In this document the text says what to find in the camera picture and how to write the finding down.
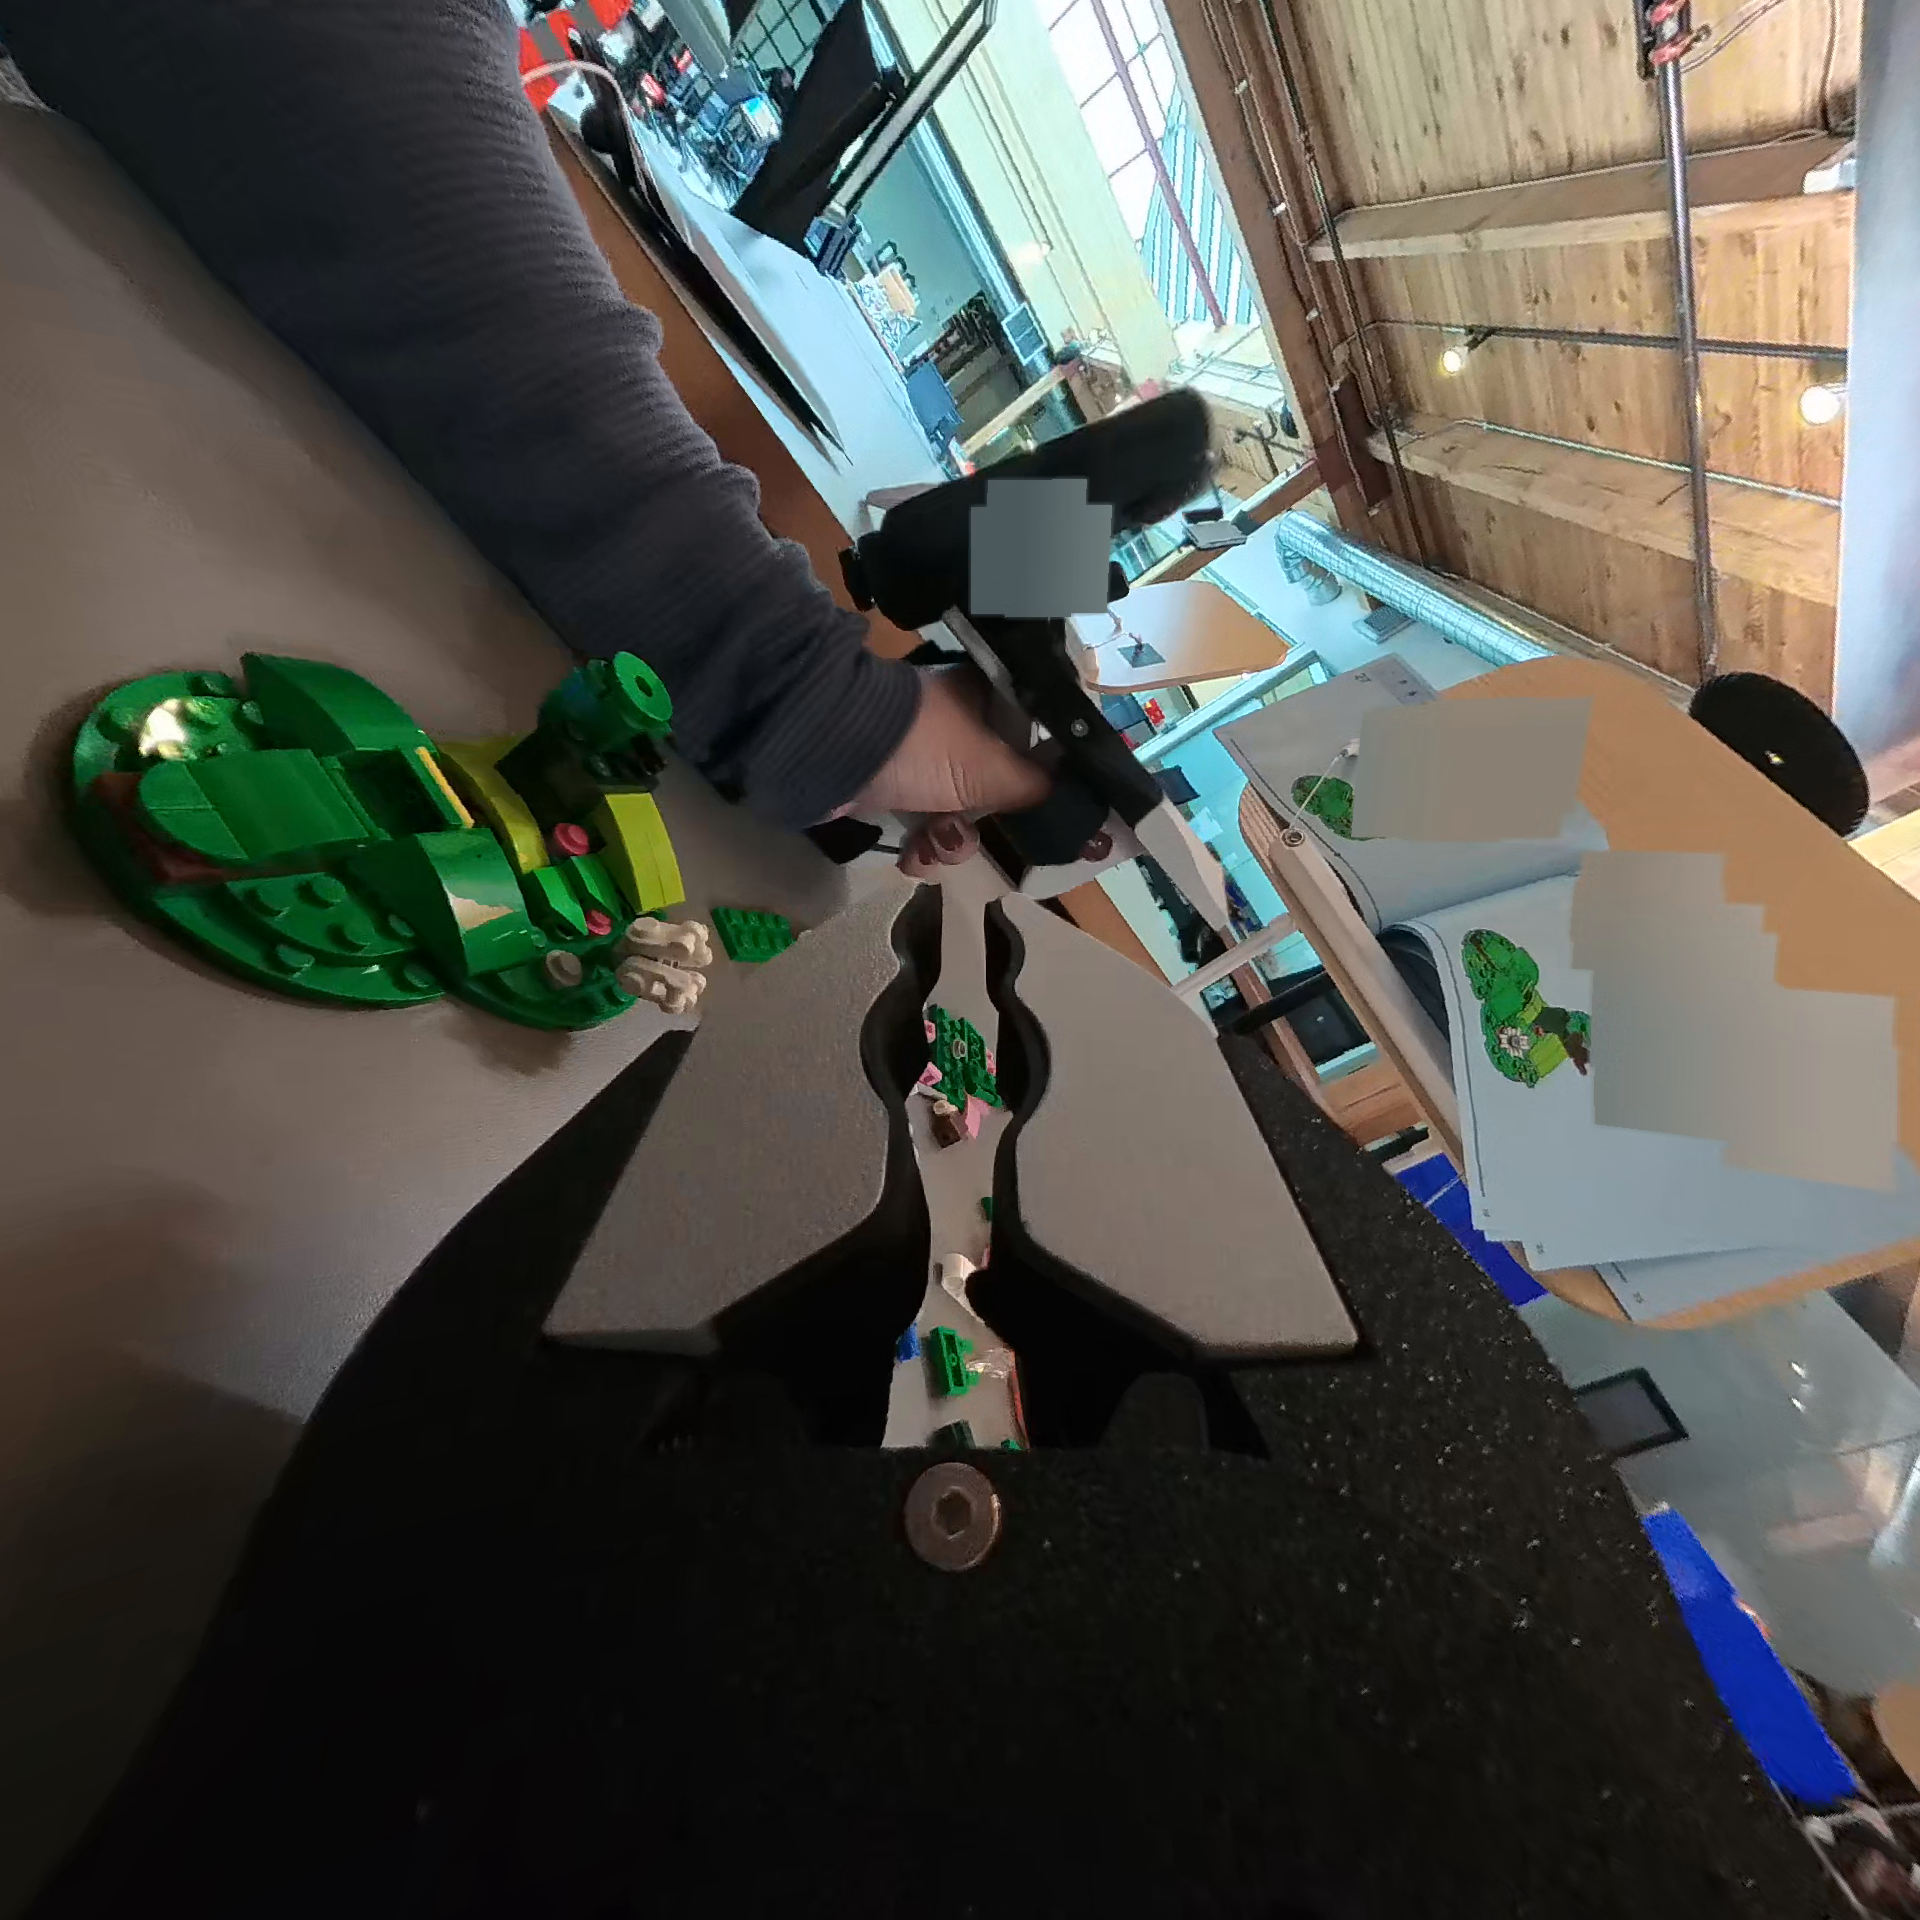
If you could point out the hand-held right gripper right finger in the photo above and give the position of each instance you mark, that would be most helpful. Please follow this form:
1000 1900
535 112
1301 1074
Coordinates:
1160 1168

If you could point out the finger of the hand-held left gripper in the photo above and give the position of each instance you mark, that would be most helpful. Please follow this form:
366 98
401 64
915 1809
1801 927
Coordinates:
1187 861

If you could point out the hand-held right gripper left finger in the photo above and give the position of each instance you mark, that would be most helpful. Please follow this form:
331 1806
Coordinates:
752 1159

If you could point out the green lego plant model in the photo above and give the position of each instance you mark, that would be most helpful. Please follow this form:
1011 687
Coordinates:
362 840

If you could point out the person's left forearm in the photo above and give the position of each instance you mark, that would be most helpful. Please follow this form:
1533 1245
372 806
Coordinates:
452 347

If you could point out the white lego bone piece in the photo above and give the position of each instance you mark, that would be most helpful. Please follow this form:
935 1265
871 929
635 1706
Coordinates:
673 937
661 981

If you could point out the pile of loose lego pieces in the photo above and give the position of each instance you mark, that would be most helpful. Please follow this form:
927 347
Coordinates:
962 1070

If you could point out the small green lego plate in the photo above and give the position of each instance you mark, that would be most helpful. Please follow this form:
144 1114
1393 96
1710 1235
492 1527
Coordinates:
752 929

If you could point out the lego instruction booklet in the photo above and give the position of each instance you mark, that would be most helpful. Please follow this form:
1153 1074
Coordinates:
1514 1143

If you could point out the person's left hand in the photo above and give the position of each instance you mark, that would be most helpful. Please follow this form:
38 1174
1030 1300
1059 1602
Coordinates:
945 766

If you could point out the round wooden side table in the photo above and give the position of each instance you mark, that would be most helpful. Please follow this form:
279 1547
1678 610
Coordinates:
1187 631

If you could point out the ceiling lamp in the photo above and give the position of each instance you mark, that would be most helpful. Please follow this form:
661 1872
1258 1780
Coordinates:
1823 403
1452 360

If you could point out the black display panel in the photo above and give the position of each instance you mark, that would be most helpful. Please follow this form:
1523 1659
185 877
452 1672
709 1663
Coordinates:
817 127

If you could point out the blue box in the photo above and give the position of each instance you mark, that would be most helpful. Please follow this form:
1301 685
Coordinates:
1749 1670

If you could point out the silver ventilation duct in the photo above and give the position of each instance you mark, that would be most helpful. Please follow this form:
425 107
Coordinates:
1393 586

